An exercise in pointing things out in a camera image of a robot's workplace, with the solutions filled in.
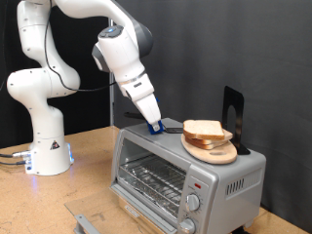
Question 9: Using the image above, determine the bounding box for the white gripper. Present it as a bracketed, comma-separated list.
[117, 72, 162, 132]

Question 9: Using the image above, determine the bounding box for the silver toaster oven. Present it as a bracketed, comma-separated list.
[111, 117, 267, 234]

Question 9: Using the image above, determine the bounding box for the wire oven rack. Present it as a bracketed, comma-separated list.
[118, 154, 187, 217]

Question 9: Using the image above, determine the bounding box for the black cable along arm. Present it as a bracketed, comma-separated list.
[43, 0, 117, 93]

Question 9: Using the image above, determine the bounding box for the round wooden plate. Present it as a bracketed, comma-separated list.
[180, 132, 239, 165]

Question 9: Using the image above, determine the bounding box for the vertical metal pole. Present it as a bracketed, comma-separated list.
[108, 19, 115, 127]

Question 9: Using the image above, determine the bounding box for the base cable with silver connector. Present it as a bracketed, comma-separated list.
[0, 149, 32, 159]

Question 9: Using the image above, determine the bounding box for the black spatula with blue block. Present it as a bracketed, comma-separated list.
[123, 111, 184, 136]

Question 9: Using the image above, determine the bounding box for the black base cable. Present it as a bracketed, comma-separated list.
[0, 160, 27, 167]

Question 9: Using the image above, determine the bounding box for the glass oven door with handle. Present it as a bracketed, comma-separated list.
[63, 184, 178, 234]

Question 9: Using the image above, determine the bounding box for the black metal bookend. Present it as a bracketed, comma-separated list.
[221, 85, 252, 156]

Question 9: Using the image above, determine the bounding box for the silver oven knob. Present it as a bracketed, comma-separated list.
[185, 193, 202, 213]
[178, 217, 197, 234]

